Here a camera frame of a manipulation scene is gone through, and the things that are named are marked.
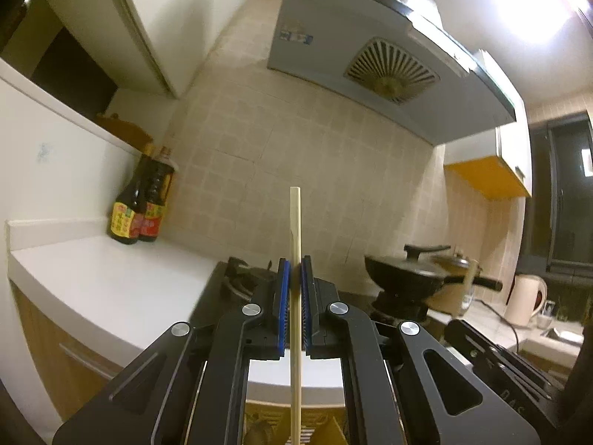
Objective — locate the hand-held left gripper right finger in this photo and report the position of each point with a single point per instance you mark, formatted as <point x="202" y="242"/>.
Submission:
<point x="307" y="310"/>

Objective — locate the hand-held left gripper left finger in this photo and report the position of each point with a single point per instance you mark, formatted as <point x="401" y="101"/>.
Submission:
<point x="283" y="310"/>

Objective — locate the wooden chopstick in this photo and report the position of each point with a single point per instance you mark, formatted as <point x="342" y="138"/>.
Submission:
<point x="295" y="222"/>

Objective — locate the beige plastic utensil basket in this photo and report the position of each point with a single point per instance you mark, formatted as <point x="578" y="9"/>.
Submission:
<point x="271" y="415"/>

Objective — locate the black gas stove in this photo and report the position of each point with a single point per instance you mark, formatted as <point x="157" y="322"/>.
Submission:
<point x="231" y="282"/>

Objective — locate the kitchen sink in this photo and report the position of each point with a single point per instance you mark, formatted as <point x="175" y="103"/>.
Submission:
<point x="556" y="338"/>

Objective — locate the white electric kettle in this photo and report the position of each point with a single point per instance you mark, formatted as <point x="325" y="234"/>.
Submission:
<point x="526" y="299"/>

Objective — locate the black wok with lid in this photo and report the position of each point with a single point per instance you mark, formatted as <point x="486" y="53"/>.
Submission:
<point x="407" y="276"/>

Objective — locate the red label sauce bottle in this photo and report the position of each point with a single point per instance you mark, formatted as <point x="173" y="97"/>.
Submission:
<point x="156" y="213"/>

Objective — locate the white topped wooden kitchen counter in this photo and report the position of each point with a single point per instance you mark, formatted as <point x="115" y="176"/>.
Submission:
<point x="116" y="296"/>

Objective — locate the yellow label soy sauce bottle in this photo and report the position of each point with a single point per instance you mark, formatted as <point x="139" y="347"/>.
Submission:
<point x="126" y="222"/>

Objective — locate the dark window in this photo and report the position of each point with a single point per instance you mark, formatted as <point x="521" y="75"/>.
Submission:
<point x="570" y="194"/>

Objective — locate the grey range hood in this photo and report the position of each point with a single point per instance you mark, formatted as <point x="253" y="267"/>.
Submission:
<point x="333" y="28"/>

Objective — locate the white and orange wall cabinet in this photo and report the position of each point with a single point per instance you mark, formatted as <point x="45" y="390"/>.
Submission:
<point x="500" y="171"/>

